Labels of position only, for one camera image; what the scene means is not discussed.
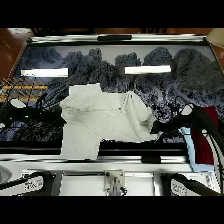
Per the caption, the white T-shirt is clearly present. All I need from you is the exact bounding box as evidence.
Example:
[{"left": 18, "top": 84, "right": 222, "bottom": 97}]
[{"left": 59, "top": 83, "right": 160, "bottom": 161}]

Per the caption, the red garment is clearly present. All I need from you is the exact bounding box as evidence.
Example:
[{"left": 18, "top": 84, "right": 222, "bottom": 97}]
[{"left": 190, "top": 106, "right": 220, "bottom": 166}]

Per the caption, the light blue garment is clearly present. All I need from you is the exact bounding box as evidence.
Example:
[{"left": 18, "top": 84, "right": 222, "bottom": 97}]
[{"left": 179, "top": 126, "right": 215, "bottom": 173}]

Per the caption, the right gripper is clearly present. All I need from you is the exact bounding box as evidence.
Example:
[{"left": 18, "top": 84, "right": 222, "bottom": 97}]
[{"left": 151, "top": 121, "right": 172, "bottom": 135}]

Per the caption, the silver frame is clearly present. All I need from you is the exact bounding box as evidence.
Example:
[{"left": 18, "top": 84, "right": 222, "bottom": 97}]
[{"left": 0, "top": 33, "right": 224, "bottom": 197}]

